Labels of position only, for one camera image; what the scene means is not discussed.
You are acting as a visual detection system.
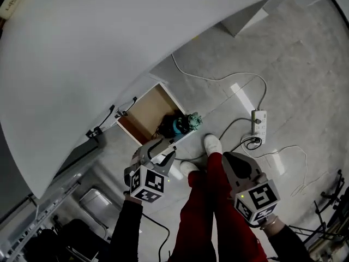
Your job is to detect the person's leg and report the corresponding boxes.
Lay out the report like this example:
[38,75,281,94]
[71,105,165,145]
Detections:
[206,151,269,262]
[166,170,216,262]

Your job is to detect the white power strip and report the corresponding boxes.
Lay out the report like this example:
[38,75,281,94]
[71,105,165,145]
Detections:
[250,109,268,145]

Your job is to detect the person's left white shoe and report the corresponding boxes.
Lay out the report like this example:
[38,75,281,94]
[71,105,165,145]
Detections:
[179,160,200,178]

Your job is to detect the white metal rack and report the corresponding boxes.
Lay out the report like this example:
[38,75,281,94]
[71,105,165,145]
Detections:
[0,170,82,260]

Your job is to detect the person's right hand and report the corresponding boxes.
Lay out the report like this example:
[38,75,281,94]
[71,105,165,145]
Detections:
[254,172,270,186]

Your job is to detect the person's white shoe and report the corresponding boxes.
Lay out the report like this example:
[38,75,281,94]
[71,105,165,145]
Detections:
[203,134,223,158]
[179,160,200,178]

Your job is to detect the person's left forearm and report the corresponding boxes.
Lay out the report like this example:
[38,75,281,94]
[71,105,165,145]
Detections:
[107,191,145,262]

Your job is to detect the white drawer with wooden inside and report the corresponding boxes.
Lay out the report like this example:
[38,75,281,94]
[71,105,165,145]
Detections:
[116,81,204,159]

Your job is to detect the person's right forearm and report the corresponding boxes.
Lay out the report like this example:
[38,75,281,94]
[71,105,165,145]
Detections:
[255,214,315,262]

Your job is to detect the thin white cable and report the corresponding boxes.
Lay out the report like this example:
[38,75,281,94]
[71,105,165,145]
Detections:
[255,145,329,198]

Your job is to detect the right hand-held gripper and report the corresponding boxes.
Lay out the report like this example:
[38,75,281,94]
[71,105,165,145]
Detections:
[221,151,281,227]

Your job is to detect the white power strip cable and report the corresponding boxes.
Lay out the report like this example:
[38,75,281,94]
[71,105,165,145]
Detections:
[170,53,267,111]

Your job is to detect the teal and black cloth bundle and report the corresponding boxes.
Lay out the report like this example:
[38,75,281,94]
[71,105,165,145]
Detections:
[157,111,203,142]

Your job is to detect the black plugged cable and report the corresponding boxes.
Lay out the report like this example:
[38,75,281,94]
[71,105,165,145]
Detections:
[174,117,263,162]

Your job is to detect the person's left leg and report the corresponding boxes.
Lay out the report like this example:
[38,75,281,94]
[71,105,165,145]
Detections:
[166,170,216,262]

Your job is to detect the person's right leg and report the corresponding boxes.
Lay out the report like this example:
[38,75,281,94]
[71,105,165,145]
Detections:
[206,151,269,262]

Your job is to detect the black floor cable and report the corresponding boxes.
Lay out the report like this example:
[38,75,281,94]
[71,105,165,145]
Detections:
[141,212,171,262]

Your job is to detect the white desk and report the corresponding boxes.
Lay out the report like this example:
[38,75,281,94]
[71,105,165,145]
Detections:
[0,0,341,200]

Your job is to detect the black tripod stand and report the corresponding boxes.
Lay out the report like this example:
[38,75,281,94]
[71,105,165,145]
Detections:
[288,169,349,256]

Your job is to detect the black chair with metal frame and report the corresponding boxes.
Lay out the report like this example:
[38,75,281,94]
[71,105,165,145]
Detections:
[54,188,123,262]

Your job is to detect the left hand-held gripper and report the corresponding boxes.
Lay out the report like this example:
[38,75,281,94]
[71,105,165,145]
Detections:
[124,138,177,204]

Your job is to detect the person's right white shoe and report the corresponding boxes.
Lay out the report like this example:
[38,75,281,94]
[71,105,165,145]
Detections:
[203,134,223,158]

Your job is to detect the thin wrist bracelet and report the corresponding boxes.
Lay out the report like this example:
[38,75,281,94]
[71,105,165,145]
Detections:
[258,215,279,230]

